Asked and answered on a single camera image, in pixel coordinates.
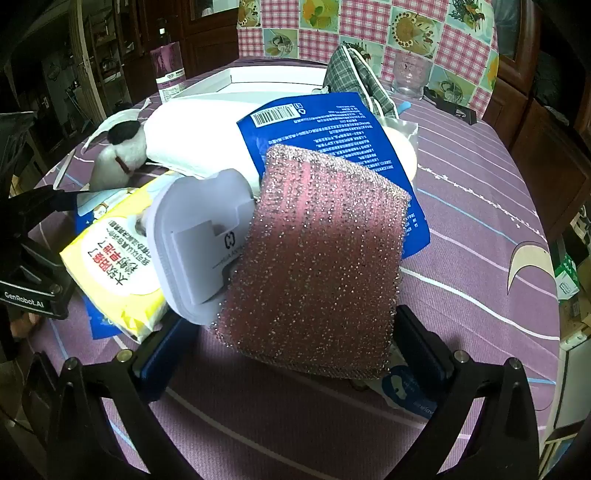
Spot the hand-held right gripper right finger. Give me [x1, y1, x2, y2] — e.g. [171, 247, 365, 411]
[369, 302, 542, 480]

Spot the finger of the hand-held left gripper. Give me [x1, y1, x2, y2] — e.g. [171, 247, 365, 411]
[10, 186, 96, 228]

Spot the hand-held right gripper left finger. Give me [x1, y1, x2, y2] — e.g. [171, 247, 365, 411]
[46, 318, 205, 480]

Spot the white black plush dog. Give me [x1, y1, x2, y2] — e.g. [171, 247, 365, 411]
[88, 108, 149, 193]

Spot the yellow wet wipes packet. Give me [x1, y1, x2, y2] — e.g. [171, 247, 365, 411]
[59, 178, 172, 343]

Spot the pink glitter scouring sponge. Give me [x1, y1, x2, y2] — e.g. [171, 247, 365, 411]
[210, 143, 413, 381]

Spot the blue printed packet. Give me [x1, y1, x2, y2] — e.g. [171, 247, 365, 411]
[236, 91, 431, 260]

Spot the white cardboard box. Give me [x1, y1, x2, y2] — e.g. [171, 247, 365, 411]
[173, 66, 331, 100]

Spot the white paper strip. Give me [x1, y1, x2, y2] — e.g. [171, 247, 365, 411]
[52, 154, 75, 191]

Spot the white packet with blue print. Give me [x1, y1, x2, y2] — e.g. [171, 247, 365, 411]
[372, 360, 444, 421]

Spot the white plastic blister package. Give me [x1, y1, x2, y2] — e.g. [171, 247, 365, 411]
[150, 168, 264, 326]

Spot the purple striped tablecloth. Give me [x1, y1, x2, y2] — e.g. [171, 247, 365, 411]
[28, 55, 561, 480]

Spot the green white carton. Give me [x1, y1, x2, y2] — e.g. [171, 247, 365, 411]
[554, 256, 581, 301]

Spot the purple white bottle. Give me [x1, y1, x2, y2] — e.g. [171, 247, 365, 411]
[150, 18, 188, 104]

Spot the dark wooden cabinet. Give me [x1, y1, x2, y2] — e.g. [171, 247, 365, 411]
[69, 0, 241, 107]
[480, 0, 591, 241]

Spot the clear glass cup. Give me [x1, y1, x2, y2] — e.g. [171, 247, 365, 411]
[392, 50, 433, 101]

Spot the pink checkered chair cover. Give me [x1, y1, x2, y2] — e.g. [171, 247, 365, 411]
[236, 0, 500, 118]

